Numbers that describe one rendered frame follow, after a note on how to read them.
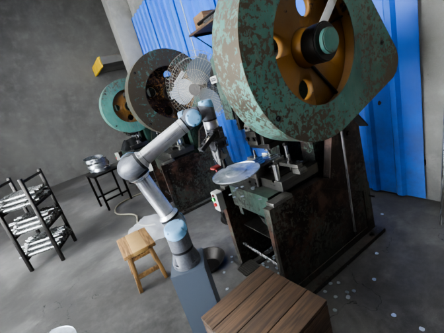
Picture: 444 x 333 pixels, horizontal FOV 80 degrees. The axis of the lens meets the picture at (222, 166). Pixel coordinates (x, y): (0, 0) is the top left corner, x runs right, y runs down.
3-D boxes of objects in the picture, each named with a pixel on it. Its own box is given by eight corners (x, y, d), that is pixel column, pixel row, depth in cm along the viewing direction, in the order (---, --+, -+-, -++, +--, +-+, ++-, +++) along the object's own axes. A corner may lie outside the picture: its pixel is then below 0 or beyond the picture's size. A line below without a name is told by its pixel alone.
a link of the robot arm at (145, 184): (173, 245, 144) (111, 164, 126) (172, 232, 158) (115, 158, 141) (191, 232, 145) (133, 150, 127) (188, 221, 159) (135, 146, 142)
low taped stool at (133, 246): (131, 273, 225) (115, 240, 215) (156, 258, 235) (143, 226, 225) (140, 295, 196) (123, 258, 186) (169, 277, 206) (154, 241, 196)
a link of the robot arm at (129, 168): (108, 172, 116) (193, 102, 118) (111, 166, 127) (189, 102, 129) (127, 190, 120) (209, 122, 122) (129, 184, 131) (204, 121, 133)
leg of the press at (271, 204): (296, 311, 147) (261, 163, 121) (282, 300, 157) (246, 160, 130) (385, 231, 188) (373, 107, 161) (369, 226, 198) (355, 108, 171)
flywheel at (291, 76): (227, 63, 82) (312, -120, 90) (199, 74, 99) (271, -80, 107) (346, 159, 119) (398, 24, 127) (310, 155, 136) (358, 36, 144)
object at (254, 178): (245, 197, 150) (239, 176, 146) (231, 191, 162) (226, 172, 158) (276, 179, 162) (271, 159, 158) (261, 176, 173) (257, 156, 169)
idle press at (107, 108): (135, 194, 421) (90, 84, 369) (121, 184, 502) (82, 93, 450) (212, 159, 495) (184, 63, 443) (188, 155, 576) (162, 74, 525)
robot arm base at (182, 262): (173, 275, 134) (166, 259, 131) (174, 257, 149) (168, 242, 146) (201, 265, 135) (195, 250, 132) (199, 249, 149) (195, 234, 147)
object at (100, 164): (108, 211, 383) (86, 160, 360) (98, 206, 416) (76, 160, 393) (133, 198, 407) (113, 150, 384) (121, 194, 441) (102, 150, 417)
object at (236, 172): (205, 178, 162) (205, 176, 162) (244, 159, 172) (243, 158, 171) (226, 189, 136) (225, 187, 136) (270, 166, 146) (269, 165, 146)
